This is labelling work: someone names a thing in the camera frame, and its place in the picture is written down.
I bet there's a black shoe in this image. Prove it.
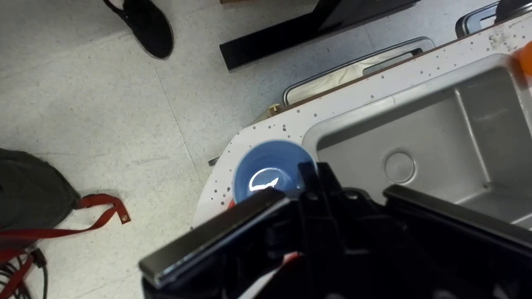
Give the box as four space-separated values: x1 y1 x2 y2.
102 0 176 61

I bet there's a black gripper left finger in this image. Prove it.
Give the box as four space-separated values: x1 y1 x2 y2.
138 161 326 299

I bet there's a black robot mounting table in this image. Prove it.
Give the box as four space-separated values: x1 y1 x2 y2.
218 0 421 73

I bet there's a red strap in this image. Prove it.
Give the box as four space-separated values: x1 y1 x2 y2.
0 192 133 299

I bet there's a grey cabinet door handle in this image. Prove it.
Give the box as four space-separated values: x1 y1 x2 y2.
281 35 437 108
454 0 532 41

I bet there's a grey toy sink basin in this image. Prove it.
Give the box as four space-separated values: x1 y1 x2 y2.
301 51 532 232

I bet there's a blue plastic cup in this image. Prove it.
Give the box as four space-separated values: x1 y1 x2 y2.
231 138 318 207

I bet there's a wooden toy kitchen unit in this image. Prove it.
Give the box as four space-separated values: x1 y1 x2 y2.
193 0 532 234

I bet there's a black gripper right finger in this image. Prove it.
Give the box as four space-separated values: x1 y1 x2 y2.
319 163 532 299

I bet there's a dark grey bag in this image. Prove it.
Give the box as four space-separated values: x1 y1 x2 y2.
0 146 83 232

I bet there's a black floor cable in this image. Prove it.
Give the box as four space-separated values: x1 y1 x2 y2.
0 247 50 299

